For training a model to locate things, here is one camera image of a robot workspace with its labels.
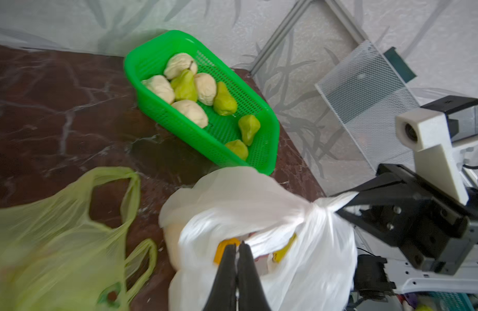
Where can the green pear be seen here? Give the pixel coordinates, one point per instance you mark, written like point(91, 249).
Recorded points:
point(249, 126)
point(184, 86)

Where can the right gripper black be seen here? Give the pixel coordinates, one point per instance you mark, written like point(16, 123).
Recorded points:
point(434, 232)

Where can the white printed plastic bag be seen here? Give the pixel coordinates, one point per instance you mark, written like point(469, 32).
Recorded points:
point(306, 251)

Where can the green pear right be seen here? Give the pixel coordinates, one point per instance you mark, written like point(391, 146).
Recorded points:
point(249, 126)

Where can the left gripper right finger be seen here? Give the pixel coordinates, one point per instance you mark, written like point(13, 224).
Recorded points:
point(250, 291)

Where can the green plastic basket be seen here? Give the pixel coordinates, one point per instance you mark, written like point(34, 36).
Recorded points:
point(151, 58)

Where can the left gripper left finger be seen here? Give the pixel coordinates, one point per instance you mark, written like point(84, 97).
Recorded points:
point(223, 293)

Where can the orange yellow pear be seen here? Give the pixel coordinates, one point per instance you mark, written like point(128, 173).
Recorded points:
point(221, 248)

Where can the white wire mesh basket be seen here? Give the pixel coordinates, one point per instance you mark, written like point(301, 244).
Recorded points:
point(366, 94)

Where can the green avocado plastic bag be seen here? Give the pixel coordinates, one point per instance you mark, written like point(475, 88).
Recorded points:
point(53, 256)

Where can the white pear left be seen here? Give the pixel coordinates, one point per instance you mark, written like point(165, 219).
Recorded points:
point(160, 86)

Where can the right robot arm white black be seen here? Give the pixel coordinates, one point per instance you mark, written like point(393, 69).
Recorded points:
point(383, 269)

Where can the dark green card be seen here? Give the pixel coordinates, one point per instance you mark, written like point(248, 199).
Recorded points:
point(399, 65)

